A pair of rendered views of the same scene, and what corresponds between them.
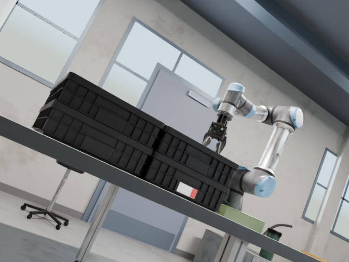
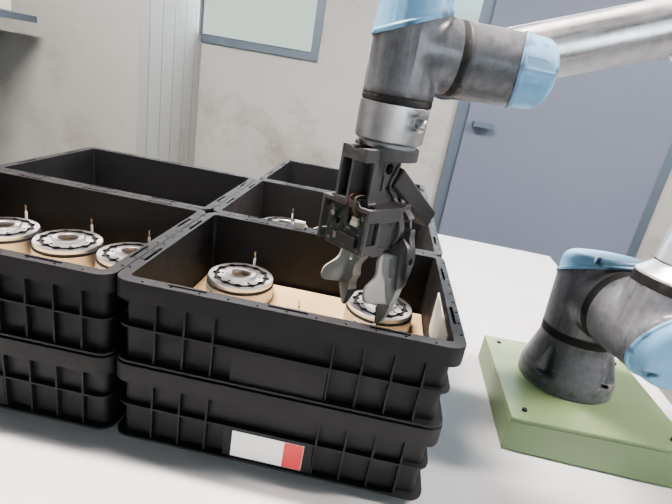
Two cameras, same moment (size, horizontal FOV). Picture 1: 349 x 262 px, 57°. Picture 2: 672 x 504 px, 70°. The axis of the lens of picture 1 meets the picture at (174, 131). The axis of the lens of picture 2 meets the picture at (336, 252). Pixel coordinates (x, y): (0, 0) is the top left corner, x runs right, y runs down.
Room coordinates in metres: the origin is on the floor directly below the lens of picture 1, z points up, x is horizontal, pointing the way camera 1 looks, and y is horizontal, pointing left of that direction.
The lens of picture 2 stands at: (0.90, -0.40, 1.18)
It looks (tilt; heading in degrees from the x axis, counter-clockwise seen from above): 20 degrees down; 28
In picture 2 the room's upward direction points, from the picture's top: 10 degrees clockwise
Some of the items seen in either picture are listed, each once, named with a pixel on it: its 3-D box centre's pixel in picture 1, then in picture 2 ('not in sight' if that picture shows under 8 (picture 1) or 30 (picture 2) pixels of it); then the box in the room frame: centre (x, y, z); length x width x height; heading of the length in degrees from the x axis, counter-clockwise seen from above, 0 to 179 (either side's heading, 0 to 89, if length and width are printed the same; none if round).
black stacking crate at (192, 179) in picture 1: (173, 179); (293, 368); (1.43, -0.08, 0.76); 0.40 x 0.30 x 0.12; 115
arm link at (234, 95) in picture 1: (233, 96); (410, 48); (1.40, -0.18, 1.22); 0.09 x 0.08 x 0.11; 129
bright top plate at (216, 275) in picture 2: not in sight; (241, 277); (1.44, 0.05, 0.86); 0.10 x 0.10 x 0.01
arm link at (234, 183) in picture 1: (238, 178); (595, 291); (1.74, -0.43, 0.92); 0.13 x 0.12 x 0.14; 39
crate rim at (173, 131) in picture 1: (187, 146); (308, 272); (1.43, -0.08, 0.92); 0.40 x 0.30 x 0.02; 115
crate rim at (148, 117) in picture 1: (109, 104); (36, 217); (1.26, 0.28, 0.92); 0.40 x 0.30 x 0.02; 115
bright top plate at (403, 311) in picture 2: not in sight; (379, 305); (1.53, -0.16, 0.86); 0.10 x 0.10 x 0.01
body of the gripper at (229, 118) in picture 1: (219, 126); (372, 197); (1.39, -0.18, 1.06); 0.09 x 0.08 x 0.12; 166
